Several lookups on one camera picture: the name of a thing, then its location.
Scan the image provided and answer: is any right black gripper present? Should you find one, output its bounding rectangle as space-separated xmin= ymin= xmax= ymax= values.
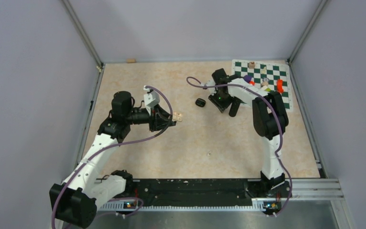
xmin=208 ymin=88 xmax=234 ymax=113

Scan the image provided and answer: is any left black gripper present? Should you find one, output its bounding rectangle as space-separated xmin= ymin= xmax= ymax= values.
xmin=125 ymin=104 xmax=175 ymax=132

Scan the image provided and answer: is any white earbud charging case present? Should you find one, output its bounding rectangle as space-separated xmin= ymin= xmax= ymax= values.
xmin=173 ymin=112 xmax=183 ymax=122

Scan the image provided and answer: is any black earbud charging case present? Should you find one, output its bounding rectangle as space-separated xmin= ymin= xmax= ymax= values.
xmin=195 ymin=98 xmax=206 ymax=107

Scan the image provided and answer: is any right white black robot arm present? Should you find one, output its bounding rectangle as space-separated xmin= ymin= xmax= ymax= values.
xmin=206 ymin=69 xmax=289 ymax=197

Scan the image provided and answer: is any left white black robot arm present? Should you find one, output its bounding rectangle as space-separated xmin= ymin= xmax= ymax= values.
xmin=49 ymin=85 xmax=176 ymax=229

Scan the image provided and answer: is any black microphone grey head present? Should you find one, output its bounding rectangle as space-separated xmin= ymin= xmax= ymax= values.
xmin=229 ymin=97 xmax=242 ymax=117

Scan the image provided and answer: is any purple block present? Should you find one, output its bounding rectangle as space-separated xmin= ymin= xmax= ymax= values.
xmin=244 ymin=75 xmax=253 ymax=83

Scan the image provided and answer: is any wooden cube with mark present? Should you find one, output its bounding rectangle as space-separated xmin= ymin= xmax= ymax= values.
xmin=248 ymin=62 xmax=255 ymax=69

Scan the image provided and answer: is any small beige chess piece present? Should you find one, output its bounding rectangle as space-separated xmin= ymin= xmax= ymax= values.
xmin=261 ymin=67 xmax=267 ymax=74

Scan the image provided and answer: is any green white chessboard mat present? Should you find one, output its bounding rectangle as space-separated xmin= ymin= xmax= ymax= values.
xmin=232 ymin=59 xmax=294 ymax=112

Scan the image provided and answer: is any large red block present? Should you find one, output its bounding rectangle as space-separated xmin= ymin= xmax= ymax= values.
xmin=276 ymin=79 xmax=285 ymax=94

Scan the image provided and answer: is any left circuit board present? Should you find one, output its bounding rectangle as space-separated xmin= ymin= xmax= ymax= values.
xmin=123 ymin=201 xmax=139 ymax=209

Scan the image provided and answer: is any circuit board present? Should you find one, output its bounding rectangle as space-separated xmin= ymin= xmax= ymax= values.
xmin=123 ymin=201 xmax=139 ymax=209
xmin=264 ymin=202 xmax=281 ymax=212

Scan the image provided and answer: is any right circuit board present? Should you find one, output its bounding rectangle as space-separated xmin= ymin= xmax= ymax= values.
xmin=264 ymin=202 xmax=281 ymax=212

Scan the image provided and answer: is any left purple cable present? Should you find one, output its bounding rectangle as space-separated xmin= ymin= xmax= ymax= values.
xmin=51 ymin=85 xmax=173 ymax=229

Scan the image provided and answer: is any purple cable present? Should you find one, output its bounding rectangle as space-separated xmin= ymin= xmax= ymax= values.
xmin=51 ymin=85 xmax=173 ymax=229
xmin=186 ymin=76 xmax=293 ymax=217

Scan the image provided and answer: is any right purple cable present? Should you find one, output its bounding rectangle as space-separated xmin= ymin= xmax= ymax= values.
xmin=186 ymin=76 xmax=293 ymax=217

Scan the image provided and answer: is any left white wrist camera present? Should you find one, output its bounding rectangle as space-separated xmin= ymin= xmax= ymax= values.
xmin=143 ymin=88 xmax=160 ymax=115

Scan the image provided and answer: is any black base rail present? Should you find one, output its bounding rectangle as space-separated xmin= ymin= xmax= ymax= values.
xmin=126 ymin=178 xmax=256 ymax=207

